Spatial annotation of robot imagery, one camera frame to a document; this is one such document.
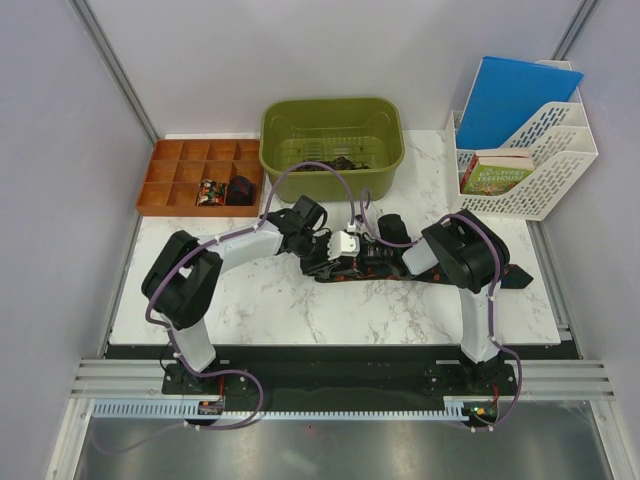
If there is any white file organizer rack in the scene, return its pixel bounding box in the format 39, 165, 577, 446
445, 61, 598, 221

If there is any grey slotted cable duct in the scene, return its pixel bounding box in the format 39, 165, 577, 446
91, 397, 471, 421

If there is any rolled dark navy tie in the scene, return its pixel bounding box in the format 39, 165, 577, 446
225, 175, 256, 206

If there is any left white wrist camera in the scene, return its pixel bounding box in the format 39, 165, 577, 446
327, 231, 360, 261

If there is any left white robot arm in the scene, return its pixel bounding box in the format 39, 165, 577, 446
141, 196, 328, 393

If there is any aluminium frame rail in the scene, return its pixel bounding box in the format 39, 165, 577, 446
72, 359, 614, 401

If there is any dark tie in basin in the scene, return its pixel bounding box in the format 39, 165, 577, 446
297, 156, 370, 172

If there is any olive green plastic basin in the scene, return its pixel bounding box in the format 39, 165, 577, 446
259, 97, 405, 203

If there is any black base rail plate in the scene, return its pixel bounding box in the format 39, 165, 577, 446
105, 342, 521, 414

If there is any rolled colourful floral tie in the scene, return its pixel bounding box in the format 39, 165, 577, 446
196, 178, 227, 207

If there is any green treehouse book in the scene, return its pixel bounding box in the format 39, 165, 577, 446
460, 148, 535, 196

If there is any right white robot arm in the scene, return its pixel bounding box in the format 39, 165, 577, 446
354, 210, 510, 394

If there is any blue folder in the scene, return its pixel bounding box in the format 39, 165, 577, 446
456, 56, 584, 150

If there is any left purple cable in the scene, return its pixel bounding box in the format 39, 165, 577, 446
92, 160, 359, 456

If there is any black orange floral tie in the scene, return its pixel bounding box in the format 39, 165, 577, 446
316, 264, 534, 290

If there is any orange compartment tray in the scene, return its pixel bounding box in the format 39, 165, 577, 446
136, 139, 264, 217

